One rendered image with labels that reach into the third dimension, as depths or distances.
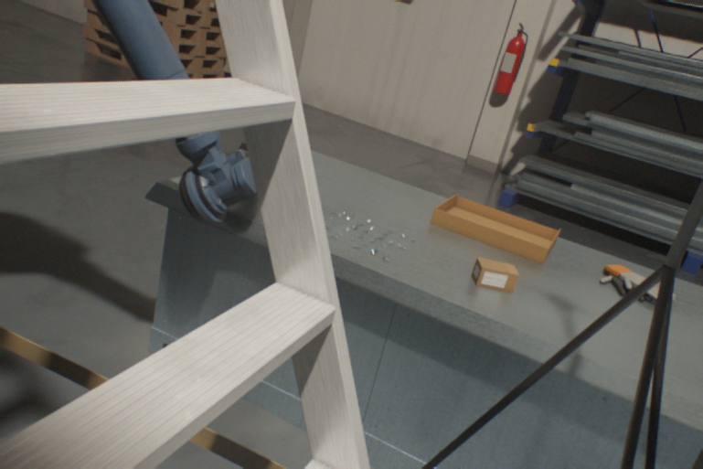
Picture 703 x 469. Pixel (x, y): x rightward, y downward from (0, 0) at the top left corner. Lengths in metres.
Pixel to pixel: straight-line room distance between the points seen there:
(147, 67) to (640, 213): 4.16
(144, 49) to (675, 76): 4.18
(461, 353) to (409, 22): 5.35
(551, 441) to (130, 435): 1.55
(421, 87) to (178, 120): 6.37
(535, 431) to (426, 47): 5.34
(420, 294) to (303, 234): 1.12
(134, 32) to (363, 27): 5.44
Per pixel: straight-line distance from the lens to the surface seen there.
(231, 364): 0.60
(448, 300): 1.80
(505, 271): 1.96
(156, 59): 1.84
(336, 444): 0.82
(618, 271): 2.39
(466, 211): 2.62
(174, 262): 2.30
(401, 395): 2.02
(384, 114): 7.05
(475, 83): 6.67
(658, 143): 5.36
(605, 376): 1.78
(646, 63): 5.48
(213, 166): 1.89
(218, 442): 0.91
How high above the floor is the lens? 1.38
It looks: 21 degrees down
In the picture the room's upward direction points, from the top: 14 degrees clockwise
